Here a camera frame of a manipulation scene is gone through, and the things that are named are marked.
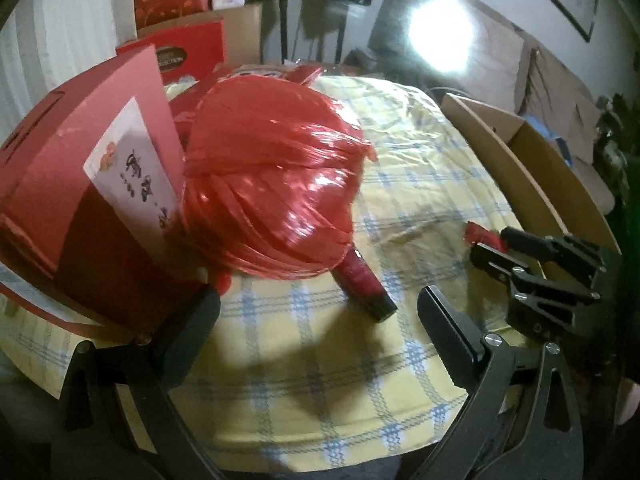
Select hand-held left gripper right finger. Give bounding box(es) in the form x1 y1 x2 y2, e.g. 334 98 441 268
415 284 587 480

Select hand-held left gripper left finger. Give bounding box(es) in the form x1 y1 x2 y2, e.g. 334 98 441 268
50 286 223 480

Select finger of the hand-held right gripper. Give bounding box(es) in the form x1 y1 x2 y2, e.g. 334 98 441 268
500 226 609 282
470 241 602 332

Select red seasoning sachet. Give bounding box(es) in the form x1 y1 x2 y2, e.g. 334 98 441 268
464 221 506 252

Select large cardboard box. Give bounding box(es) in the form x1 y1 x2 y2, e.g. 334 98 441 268
439 91 624 283

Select red plastic twine ball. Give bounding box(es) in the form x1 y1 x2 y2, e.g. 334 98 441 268
172 75 379 282

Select red paper gift bag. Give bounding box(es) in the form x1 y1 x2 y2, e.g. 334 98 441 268
0 45 217 332

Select dark red tube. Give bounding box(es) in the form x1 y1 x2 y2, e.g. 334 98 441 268
331 249 399 323

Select yellow plaid tablecloth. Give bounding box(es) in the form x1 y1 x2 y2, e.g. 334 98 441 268
0 62 528 461

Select cluttered shelf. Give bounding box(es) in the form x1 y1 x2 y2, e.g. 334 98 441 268
594 94 640 203

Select brown sofa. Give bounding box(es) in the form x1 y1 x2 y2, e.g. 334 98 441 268
369 0 617 213

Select bright lamp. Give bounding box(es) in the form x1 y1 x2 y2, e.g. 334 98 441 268
406 0 477 77

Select red chocolate gift box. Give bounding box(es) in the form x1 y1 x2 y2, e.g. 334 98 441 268
116 21 226 85

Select brown cardboard carton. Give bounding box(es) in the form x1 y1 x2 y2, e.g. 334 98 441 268
137 2 264 68

